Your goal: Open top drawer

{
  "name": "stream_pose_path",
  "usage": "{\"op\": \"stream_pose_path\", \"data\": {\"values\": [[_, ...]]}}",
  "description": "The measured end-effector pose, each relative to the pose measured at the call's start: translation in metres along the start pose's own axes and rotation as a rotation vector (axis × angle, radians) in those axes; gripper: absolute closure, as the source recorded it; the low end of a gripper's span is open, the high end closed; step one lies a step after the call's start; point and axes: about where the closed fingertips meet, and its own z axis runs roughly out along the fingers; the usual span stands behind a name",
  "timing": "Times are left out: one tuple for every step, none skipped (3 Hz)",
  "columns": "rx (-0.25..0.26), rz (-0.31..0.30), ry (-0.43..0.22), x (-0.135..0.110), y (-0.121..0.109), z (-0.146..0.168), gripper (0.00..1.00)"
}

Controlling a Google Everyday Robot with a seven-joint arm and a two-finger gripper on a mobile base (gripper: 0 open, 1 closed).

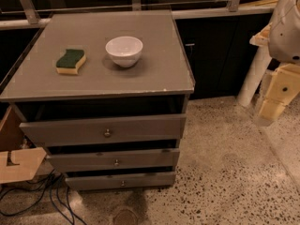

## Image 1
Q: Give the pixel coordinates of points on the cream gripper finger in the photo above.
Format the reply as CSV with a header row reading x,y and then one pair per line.
x,y
279,88
261,38

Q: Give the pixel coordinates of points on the green yellow sponge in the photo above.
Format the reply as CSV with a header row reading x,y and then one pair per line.
x,y
71,62

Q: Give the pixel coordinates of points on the grey middle drawer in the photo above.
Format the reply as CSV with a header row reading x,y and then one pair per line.
x,y
115,160

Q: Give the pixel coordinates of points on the wooden box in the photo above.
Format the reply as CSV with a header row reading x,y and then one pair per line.
x,y
16,164

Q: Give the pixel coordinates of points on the metal railing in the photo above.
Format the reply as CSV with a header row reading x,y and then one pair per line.
x,y
22,14

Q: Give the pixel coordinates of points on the grey drawer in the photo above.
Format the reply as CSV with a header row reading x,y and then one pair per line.
x,y
134,180
115,160
106,130

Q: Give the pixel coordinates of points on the grey bottom drawer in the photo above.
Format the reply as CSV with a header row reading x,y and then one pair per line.
x,y
134,180

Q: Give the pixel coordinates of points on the white diagonal pole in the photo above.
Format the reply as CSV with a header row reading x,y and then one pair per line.
x,y
254,76

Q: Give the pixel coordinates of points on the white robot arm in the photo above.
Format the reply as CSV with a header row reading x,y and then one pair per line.
x,y
282,38

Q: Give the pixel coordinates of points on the grey top drawer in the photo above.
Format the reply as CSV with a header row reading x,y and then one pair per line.
x,y
106,130

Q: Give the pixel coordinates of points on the grey drawer cabinet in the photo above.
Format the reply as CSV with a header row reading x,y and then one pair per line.
x,y
159,83

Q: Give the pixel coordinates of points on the white ceramic bowl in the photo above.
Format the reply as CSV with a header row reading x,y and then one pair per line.
x,y
124,51

